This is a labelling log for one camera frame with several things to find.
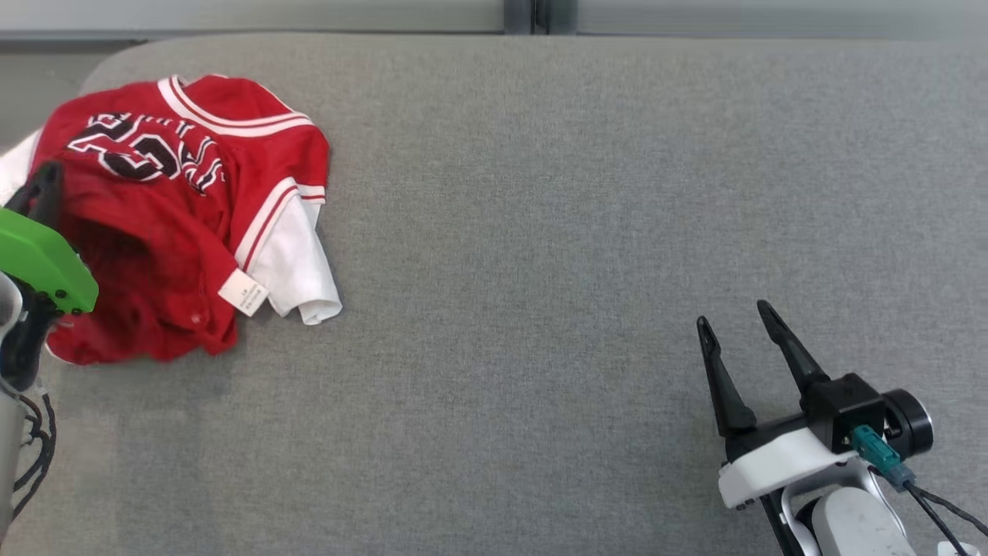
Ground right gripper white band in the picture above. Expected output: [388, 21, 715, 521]
[697, 300, 859, 510]

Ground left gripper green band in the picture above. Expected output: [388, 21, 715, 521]
[0, 161, 100, 391]

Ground red jersey white sleeves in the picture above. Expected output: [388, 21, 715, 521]
[0, 73, 343, 327]

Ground red shorts white trim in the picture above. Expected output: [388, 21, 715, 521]
[45, 232, 240, 365]

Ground teal right camera connector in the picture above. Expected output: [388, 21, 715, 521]
[849, 425, 917, 492]

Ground grey wall rail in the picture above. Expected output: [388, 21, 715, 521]
[0, 29, 149, 44]

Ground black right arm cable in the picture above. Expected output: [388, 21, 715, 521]
[903, 480, 988, 556]

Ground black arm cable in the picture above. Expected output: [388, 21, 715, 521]
[9, 390, 57, 520]
[903, 480, 988, 556]

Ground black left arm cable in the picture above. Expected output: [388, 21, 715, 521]
[9, 390, 57, 520]

